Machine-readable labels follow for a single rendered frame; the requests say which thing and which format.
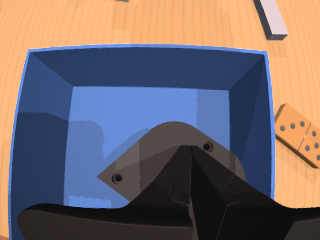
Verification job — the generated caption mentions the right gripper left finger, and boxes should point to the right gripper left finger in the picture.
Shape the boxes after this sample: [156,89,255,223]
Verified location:
[17,145,193,240]

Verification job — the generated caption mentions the orange domino tile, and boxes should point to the orange domino tile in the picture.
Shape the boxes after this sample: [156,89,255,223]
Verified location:
[274,103,320,169]

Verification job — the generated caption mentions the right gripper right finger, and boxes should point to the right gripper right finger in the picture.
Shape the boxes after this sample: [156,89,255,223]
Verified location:
[189,145,320,240]

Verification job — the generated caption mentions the blue open-top tray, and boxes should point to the blue open-top tray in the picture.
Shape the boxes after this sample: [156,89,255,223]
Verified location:
[8,44,276,240]

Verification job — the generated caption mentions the light grey flat bar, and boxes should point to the light grey flat bar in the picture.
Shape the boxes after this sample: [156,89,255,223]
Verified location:
[253,0,289,41]

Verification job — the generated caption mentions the light orange flat board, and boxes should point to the light orange flat board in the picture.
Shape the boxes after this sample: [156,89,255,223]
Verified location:
[0,0,320,238]

